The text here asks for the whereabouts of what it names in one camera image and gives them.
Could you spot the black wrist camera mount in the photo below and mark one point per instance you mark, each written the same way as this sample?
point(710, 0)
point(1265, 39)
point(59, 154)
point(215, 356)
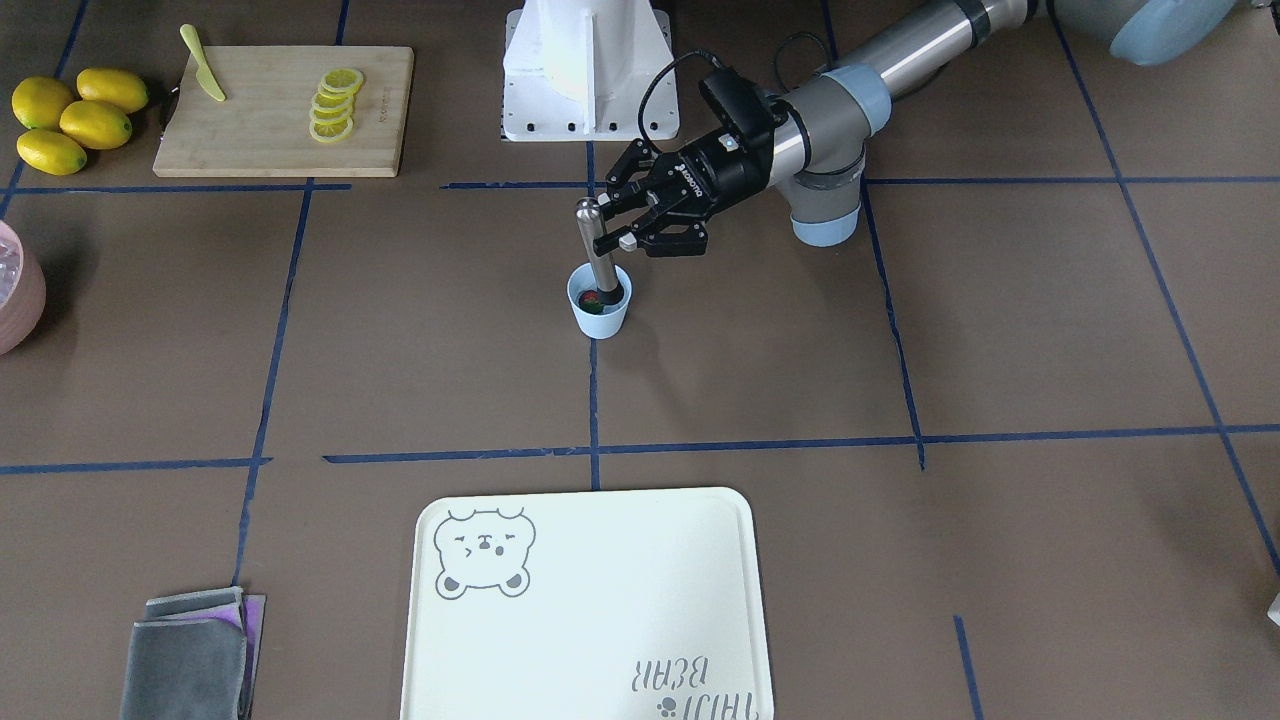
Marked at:
point(747, 113)

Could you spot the grey folded cloth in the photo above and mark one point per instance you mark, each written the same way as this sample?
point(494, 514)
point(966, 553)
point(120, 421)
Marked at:
point(195, 655)

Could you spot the pink bowl with ice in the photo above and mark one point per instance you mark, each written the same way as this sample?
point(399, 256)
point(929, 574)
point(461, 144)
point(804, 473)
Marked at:
point(24, 290)

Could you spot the lemon slices row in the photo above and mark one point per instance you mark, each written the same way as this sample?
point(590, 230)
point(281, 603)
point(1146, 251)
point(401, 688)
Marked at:
point(331, 117)

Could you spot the yellow plastic knife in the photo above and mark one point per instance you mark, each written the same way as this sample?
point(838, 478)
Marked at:
point(204, 75)

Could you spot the yellow lemon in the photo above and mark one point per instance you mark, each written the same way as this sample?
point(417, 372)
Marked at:
point(121, 88)
point(51, 152)
point(96, 125)
point(38, 102)

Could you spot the steel muddler black tip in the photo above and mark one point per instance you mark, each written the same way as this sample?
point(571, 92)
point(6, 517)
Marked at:
point(589, 219)

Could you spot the light blue plastic cup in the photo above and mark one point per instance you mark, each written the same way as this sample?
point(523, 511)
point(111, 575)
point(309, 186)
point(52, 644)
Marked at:
point(608, 318)

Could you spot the cream bear serving tray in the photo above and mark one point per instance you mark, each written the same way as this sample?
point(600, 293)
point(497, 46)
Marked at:
point(641, 604)

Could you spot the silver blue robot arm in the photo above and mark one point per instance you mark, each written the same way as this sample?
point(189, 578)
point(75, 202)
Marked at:
point(809, 142)

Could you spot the bamboo cutting board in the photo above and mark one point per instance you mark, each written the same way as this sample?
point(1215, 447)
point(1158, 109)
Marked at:
point(261, 130)

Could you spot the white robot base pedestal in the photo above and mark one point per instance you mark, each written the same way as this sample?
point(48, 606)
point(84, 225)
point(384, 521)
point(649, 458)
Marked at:
point(577, 70)

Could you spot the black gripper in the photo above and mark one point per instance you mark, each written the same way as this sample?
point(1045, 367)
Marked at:
point(716, 168)

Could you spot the red strawberry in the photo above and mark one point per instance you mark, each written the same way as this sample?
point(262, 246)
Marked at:
point(590, 302)

